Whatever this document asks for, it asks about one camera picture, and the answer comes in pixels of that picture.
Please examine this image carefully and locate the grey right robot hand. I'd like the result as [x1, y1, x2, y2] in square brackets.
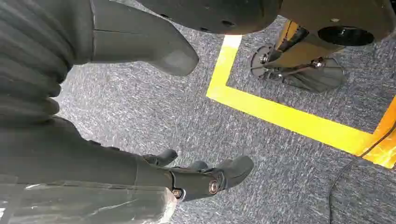
[0, 0, 255, 224]

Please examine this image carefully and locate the ribbed grey right arm sleeve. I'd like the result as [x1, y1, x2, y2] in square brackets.
[0, 0, 94, 126]

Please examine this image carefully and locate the yellow floor tape strip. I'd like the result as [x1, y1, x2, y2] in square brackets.
[206, 34, 243, 97]
[355, 96, 396, 169]
[206, 85, 375, 156]

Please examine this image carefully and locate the robot black hip shell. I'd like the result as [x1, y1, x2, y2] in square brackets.
[136, 0, 283, 35]

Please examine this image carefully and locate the robot black leg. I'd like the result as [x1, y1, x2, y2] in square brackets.
[265, 0, 396, 69]

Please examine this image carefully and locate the thin black floor cable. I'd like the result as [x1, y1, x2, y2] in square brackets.
[328, 123, 396, 224]

